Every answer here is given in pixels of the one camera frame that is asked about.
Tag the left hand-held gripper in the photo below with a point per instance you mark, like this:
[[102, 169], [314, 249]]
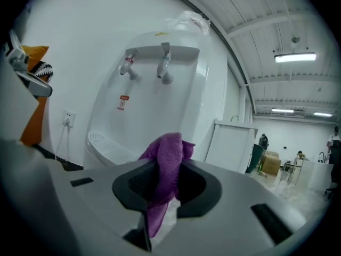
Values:
[[13, 103]]

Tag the white wall socket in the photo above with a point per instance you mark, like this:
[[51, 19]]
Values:
[[68, 117]]

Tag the purple cloth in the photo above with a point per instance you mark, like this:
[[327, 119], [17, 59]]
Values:
[[167, 159]]

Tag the black white striped pillow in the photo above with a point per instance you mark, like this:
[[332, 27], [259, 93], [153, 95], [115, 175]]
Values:
[[45, 71]]

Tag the clear water jug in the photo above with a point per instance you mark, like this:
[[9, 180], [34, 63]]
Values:
[[189, 23]]

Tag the white water dispenser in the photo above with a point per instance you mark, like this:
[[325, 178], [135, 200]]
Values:
[[160, 111]]

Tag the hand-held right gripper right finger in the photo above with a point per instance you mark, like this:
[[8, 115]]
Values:
[[205, 193]]

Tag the orange sofa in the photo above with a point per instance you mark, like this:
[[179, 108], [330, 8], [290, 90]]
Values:
[[36, 53]]

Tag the dark green bin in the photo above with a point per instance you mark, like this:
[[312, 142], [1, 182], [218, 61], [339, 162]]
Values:
[[254, 159]]

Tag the white counter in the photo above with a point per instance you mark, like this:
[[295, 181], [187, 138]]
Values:
[[317, 175]]

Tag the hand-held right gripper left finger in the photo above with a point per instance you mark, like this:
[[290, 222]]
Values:
[[128, 191]]

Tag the white vanity cabinet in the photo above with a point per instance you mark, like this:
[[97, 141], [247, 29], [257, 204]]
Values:
[[231, 148]]

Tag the brown cardboard box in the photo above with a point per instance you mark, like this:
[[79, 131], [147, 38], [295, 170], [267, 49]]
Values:
[[271, 164]]

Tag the ceiling light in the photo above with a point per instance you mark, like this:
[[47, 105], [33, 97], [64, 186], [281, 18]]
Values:
[[294, 57], [282, 111], [323, 114]]

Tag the wooden chair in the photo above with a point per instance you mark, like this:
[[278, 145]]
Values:
[[295, 167]]

